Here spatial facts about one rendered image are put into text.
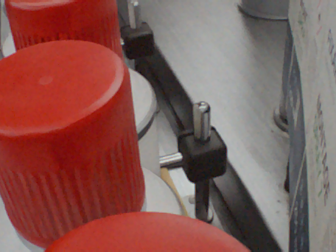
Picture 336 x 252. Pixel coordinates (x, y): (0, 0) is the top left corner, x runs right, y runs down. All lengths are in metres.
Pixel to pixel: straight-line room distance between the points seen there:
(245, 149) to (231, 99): 0.07
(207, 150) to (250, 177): 0.05
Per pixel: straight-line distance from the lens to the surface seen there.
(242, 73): 0.46
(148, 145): 0.15
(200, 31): 0.53
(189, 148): 0.31
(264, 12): 0.57
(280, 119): 0.40
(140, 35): 0.45
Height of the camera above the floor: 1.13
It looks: 40 degrees down
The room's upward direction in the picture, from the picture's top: 4 degrees counter-clockwise
